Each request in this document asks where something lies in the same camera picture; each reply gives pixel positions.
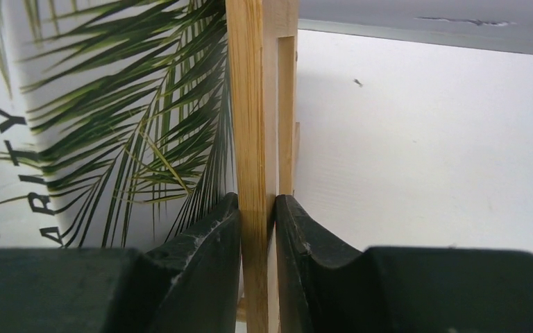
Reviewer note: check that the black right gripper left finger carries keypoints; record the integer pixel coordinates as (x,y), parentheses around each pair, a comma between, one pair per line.
(189,284)

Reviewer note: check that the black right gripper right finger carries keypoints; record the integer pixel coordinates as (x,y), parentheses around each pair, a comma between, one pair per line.
(326,285)

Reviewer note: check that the grey book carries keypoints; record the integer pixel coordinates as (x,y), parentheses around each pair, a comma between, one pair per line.
(115,121)

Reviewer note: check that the wooden book rack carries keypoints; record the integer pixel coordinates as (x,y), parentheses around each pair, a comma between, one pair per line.
(262,59)

